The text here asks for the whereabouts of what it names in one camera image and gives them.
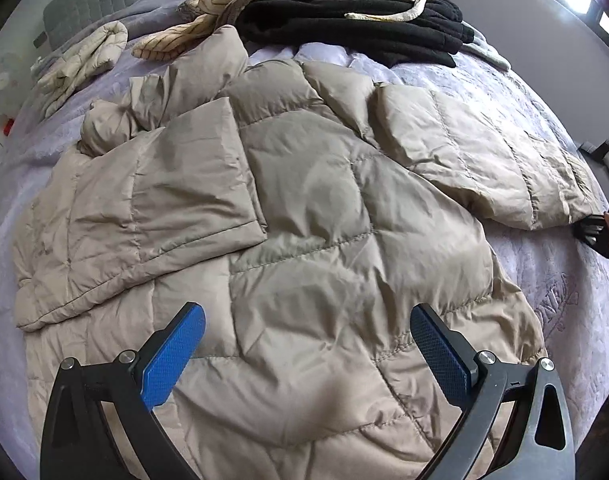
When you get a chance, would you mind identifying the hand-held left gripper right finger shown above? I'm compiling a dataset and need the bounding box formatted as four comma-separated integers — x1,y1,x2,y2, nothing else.
409,302,577,480

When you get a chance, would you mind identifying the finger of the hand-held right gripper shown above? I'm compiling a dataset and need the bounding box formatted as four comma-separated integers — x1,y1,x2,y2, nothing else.
578,139,609,196
573,214,609,260

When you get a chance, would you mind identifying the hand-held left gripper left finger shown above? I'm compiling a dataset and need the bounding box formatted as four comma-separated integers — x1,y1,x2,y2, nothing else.
40,301,206,480

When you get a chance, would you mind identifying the beige puffer jacket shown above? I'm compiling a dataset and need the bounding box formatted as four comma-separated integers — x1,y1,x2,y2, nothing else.
12,25,592,480

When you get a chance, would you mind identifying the black clothes pile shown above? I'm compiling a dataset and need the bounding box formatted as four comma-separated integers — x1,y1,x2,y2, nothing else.
233,0,476,68

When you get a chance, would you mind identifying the lavender bed blanket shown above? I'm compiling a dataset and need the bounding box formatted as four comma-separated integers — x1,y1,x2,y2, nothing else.
0,0,609,480

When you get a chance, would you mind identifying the light grey cloth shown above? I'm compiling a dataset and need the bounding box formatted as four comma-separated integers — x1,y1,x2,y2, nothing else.
461,25,512,71

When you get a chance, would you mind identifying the small cream striped garment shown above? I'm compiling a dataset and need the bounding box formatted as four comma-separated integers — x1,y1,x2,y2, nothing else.
37,21,129,116

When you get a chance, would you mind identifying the white fan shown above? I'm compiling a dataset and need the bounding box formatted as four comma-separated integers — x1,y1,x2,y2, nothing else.
0,52,26,117

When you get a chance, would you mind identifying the large cream striped garment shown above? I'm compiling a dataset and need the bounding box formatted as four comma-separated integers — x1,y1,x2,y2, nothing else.
132,0,435,61

